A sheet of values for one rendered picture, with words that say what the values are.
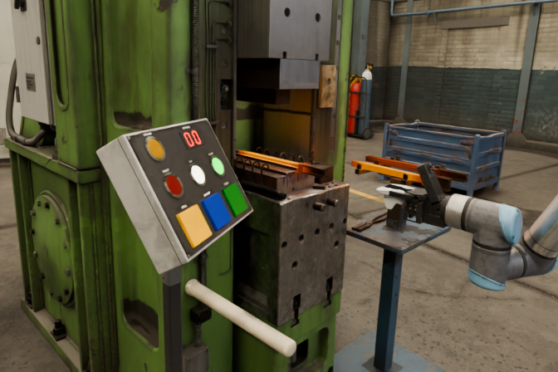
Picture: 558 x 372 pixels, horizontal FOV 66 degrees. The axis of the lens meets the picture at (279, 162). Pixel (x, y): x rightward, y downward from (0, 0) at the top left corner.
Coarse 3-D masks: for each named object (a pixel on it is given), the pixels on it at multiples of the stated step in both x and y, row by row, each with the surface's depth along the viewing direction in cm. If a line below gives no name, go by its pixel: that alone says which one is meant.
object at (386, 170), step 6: (354, 162) 176; (360, 162) 175; (366, 168) 172; (372, 168) 170; (378, 168) 167; (384, 168) 166; (390, 168) 166; (390, 174) 163; (396, 174) 161; (402, 174) 160; (414, 174) 156; (414, 180) 156; (420, 180) 154; (438, 180) 150; (444, 180) 148; (450, 180) 147; (444, 186) 148; (450, 186) 148
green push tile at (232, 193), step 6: (228, 186) 107; (234, 186) 110; (222, 192) 104; (228, 192) 106; (234, 192) 108; (240, 192) 111; (228, 198) 105; (234, 198) 107; (240, 198) 109; (228, 204) 105; (234, 204) 106; (240, 204) 108; (246, 204) 111; (234, 210) 105; (240, 210) 107; (234, 216) 105
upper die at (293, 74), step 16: (240, 64) 146; (256, 64) 141; (272, 64) 136; (288, 64) 136; (304, 64) 142; (240, 80) 148; (256, 80) 142; (272, 80) 137; (288, 80) 138; (304, 80) 143
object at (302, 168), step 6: (252, 156) 165; (258, 156) 163; (264, 156) 161; (270, 156) 162; (282, 162) 154; (288, 162) 153; (294, 162) 153; (306, 162) 151; (300, 168) 147; (306, 168) 148; (312, 168) 145; (318, 168) 143; (324, 168) 144; (312, 174) 145; (318, 174) 144; (324, 174) 143
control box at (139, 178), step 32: (160, 128) 94; (192, 128) 105; (128, 160) 83; (160, 160) 89; (192, 160) 99; (224, 160) 112; (128, 192) 85; (160, 192) 85; (192, 192) 94; (160, 224) 84; (160, 256) 85; (192, 256) 85
